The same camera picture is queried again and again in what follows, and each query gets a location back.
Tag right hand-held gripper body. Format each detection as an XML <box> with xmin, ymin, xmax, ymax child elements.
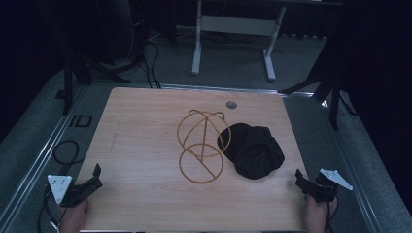
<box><xmin>309</xmin><ymin>167</ymin><xmax>355</xmax><ymax>204</ymax></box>

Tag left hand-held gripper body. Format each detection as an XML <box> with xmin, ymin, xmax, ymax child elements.
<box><xmin>47</xmin><ymin>174</ymin><xmax>87</xmax><ymax>209</ymax></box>

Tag black cap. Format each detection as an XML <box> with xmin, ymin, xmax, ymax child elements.
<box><xmin>216</xmin><ymin>122</ymin><xmax>286</xmax><ymax>181</ymax></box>

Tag gold wire hat stand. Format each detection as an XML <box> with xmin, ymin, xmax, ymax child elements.
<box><xmin>176</xmin><ymin>109</ymin><xmax>232</xmax><ymax>185</ymax></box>

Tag person's right hand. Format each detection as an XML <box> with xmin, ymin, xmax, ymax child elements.
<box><xmin>303</xmin><ymin>194</ymin><xmax>339</xmax><ymax>233</ymax></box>

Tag person's left hand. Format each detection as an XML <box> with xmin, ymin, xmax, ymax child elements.
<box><xmin>58</xmin><ymin>198</ymin><xmax>89</xmax><ymax>233</ymax></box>

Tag black floor socket cover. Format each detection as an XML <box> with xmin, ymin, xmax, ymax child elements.
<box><xmin>68</xmin><ymin>114</ymin><xmax>93</xmax><ymax>128</ymax></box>

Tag black metal stand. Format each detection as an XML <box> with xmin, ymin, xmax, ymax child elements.
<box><xmin>53</xmin><ymin>48</ymin><xmax>145</xmax><ymax>117</ymax></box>
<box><xmin>279</xmin><ymin>61</ymin><xmax>359</xmax><ymax>131</ymax></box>

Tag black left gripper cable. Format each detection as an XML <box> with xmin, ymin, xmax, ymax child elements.
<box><xmin>37</xmin><ymin>186</ymin><xmax>64</xmax><ymax>233</ymax></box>

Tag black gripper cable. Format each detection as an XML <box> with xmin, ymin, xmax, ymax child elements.
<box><xmin>325</xmin><ymin>193</ymin><xmax>340</xmax><ymax>233</ymax></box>
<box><xmin>37</xmin><ymin>186</ymin><xmax>64</xmax><ymax>233</ymax></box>

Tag metal floor rail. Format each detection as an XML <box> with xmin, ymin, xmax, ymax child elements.
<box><xmin>319</xmin><ymin>96</ymin><xmax>385</xmax><ymax>233</ymax></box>
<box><xmin>0</xmin><ymin>84</ymin><xmax>91</xmax><ymax>227</ymax></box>
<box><xmin>154</xmin><ymin>83</ymin><xmax>316</xmax><ymax>99</ymax></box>

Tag black looped floor cable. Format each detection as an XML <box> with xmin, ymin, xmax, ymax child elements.
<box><xmin>51</xmin><ymin>139</ymin><xmax>86</xmax><ymax>177</ymax></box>

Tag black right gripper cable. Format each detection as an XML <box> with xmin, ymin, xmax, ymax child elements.
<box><xmin>325</xmin><ymin>193</ymin><xmax>340</xmax><ymax>233</ymax></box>

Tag black cables behind table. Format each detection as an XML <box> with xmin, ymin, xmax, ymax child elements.
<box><xmin>141</xmin><ymin>40</ymin><xmax>163</xmax><ymax>89</ymax></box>

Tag white metal desk frame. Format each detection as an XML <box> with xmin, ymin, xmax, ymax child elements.
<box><xmin>190</xmin><ymin>0</ymin><xmax>288</xmax><ymax>82</ymax></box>

